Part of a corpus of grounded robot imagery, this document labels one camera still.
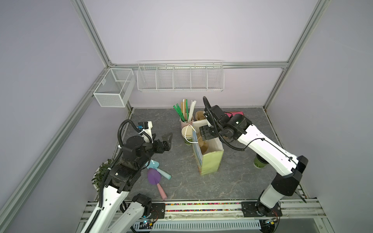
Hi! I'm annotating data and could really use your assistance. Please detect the painted paper gift bag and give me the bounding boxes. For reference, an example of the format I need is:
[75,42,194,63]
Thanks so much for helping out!
[190,119,224,176]

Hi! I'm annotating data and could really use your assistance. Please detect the green paper cup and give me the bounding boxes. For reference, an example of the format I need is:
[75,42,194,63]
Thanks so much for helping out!
[254,154,268,169]

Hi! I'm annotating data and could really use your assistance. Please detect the single cardboard cup carrier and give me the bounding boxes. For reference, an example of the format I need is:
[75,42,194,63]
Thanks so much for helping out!
[197,133,208,155]

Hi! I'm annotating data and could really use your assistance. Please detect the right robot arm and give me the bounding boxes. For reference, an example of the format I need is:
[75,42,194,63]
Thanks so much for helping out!
[199,97,309,216]

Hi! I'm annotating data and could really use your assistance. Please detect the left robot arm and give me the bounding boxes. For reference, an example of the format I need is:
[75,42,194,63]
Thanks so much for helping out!
[82,119,173,233]

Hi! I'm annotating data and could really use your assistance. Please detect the pink napkin stack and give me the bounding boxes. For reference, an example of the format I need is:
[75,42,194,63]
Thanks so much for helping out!
[225,111,244,117]

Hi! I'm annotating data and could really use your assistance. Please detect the pink utensil holder cup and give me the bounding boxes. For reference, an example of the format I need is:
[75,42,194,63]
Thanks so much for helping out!
[179,118,194,129]

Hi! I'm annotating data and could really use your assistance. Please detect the stack of green paper cups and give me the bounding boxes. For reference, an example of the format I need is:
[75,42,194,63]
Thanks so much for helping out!
[181,125,193,145]

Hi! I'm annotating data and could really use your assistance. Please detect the teal toy shovel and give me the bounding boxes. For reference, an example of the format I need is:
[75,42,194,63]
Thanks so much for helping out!
[145,160,172,180]

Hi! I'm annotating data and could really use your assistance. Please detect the green stirrer sticks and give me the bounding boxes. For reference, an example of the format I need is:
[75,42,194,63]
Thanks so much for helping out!
[173,104,186,122]

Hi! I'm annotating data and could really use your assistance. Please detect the purple pink toy shovel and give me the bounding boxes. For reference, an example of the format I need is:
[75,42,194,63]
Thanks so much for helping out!
[147,169,168,201]

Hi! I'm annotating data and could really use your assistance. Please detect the white wrapped straws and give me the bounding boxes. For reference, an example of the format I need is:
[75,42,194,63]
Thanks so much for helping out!
[187,101,196,122]

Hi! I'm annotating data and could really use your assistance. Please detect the potted green plant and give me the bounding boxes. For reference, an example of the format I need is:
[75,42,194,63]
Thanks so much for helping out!
[91,159,113,191]

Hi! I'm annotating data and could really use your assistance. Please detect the wide white wire basket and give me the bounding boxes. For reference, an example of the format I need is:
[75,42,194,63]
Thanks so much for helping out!
[137,60,225,92]

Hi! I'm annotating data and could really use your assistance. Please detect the small white wire basket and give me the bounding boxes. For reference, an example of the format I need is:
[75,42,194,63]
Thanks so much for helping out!
[93,68,136,108]

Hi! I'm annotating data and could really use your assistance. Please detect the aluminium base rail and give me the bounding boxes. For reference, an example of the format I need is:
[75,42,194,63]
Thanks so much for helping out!
[148,199,327,221]

